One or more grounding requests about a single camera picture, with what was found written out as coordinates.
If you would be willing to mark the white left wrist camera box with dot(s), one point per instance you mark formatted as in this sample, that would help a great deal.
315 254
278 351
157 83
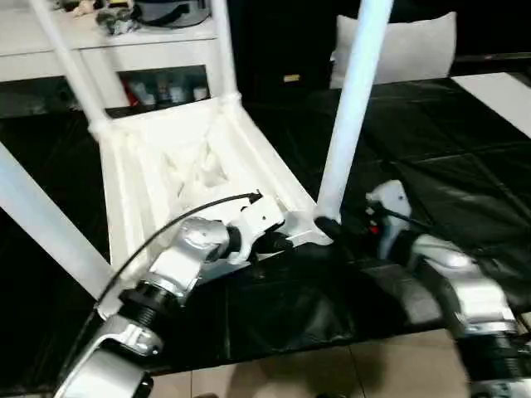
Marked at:
261 220

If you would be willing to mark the white plastic table leg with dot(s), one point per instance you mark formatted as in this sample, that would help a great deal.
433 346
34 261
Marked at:
70 66
224 50
353 108
50 215

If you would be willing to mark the black work mat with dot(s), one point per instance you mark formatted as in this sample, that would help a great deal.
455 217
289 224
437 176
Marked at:
448 166

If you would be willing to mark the small yellow tag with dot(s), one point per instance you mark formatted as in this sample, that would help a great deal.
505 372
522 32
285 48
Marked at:
291 79

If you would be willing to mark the white flat board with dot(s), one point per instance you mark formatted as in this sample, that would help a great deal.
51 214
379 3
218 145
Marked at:
498 95

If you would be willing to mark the white plastic table top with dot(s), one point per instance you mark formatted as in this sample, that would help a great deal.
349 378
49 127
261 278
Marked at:
182 157

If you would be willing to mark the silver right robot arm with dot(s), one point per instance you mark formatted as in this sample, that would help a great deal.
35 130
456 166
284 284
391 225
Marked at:
465 282

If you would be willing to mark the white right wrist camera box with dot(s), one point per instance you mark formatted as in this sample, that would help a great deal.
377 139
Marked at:
388 207

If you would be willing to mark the grey pillow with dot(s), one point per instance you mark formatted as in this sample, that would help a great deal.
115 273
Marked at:
406 50

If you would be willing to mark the grey black bag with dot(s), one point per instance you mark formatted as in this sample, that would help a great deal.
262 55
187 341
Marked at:
153 12

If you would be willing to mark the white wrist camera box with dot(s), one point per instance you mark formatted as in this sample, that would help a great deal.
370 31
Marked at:
261 220
388 207

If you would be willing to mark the white cabinet with glass doors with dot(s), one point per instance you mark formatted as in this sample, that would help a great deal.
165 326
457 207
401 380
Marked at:
50 54

